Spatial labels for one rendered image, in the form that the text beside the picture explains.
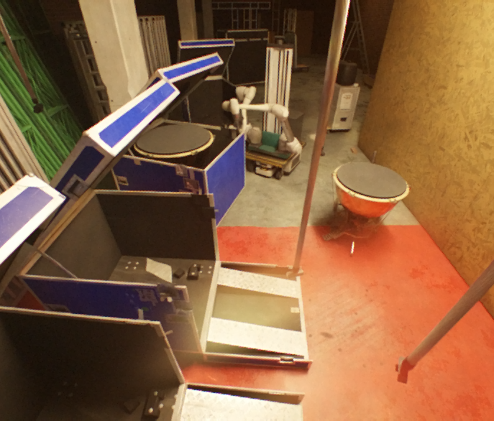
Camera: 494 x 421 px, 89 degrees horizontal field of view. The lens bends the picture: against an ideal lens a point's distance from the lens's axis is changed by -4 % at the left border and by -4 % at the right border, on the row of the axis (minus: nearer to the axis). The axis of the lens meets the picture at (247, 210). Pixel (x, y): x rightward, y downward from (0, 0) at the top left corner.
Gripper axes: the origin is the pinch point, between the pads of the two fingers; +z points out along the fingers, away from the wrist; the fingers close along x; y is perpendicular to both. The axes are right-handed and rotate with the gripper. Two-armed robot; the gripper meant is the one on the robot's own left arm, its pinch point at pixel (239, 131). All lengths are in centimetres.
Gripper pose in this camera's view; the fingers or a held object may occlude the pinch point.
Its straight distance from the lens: 328.3
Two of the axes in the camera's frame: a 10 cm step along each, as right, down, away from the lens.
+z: 1.6, 8.1, 5.6
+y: -9.2, -0.7, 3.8
